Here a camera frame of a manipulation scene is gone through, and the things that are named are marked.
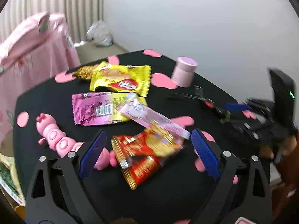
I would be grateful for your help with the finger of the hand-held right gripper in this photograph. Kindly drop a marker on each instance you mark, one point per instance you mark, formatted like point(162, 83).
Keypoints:
point(236, 106)
point(254, 129)

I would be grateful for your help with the pink floral duvet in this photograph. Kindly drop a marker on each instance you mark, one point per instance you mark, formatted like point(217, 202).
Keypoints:
point(30, 37)

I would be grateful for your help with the pink cylinder container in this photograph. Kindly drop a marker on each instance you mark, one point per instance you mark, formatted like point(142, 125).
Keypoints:
point(183, 74)

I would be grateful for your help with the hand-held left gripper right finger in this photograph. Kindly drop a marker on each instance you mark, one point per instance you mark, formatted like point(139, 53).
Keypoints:
point(205, 155)

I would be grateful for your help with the gold foil wrapper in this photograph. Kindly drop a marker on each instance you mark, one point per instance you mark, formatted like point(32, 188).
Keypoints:
point(84, 72)

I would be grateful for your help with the bed with pink floral sheet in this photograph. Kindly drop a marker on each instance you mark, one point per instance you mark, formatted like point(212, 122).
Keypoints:
point(35, 77)

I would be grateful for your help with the person's right hand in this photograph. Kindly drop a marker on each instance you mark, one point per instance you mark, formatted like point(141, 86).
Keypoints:
point(286, 154)

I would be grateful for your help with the white plastic bag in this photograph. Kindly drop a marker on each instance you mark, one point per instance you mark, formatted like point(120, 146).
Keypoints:
point(100, 33)

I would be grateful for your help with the white pleated curtain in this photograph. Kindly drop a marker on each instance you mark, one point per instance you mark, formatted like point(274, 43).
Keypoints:
point(70, 2)

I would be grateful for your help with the person's right forearm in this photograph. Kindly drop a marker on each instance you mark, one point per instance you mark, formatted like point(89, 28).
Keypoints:
point(287, 198)

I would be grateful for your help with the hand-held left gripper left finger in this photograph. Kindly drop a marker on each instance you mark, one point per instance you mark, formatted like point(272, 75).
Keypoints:
point(92, 155)

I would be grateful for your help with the pink and yellow snack packet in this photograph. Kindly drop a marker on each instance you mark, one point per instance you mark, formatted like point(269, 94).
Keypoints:
point(93, 108)

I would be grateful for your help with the black thin object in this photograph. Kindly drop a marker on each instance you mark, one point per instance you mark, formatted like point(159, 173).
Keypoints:
point(186, 96)

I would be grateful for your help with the red snack packet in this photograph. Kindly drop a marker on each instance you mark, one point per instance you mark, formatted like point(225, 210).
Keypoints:
point(140, 154)

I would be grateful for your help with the pale pink long wrapper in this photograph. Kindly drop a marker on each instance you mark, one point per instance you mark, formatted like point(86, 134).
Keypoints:
point(144, 114)

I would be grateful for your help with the pink caterpillar toy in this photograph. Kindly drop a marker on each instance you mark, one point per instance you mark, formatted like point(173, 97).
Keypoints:
point(58, 140)

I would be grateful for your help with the yellow plastic bag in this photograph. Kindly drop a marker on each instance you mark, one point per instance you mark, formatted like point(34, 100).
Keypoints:
point(5, 162)

